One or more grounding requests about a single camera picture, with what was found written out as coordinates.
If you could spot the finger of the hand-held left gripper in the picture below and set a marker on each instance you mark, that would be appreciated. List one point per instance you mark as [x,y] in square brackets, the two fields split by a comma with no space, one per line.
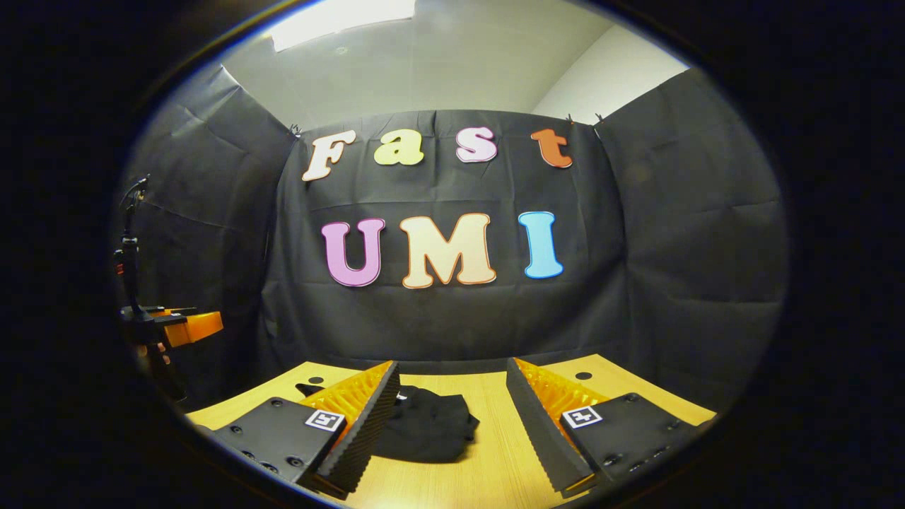
[177,310]
[201,326]

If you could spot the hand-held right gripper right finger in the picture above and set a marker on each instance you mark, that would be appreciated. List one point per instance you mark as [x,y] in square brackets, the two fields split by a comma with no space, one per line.
[544,431]

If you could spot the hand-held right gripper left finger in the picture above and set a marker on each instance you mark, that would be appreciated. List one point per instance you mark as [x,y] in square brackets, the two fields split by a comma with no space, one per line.
[368,431]

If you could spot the black garment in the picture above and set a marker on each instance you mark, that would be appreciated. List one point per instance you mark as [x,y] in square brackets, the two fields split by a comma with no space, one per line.
[431,431]

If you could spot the black backdrop cloth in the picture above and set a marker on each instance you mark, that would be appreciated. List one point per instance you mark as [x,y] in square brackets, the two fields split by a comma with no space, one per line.
[438,318]

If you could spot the ceiling light panel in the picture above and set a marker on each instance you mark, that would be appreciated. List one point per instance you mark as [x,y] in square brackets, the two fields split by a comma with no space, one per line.
[339,20]

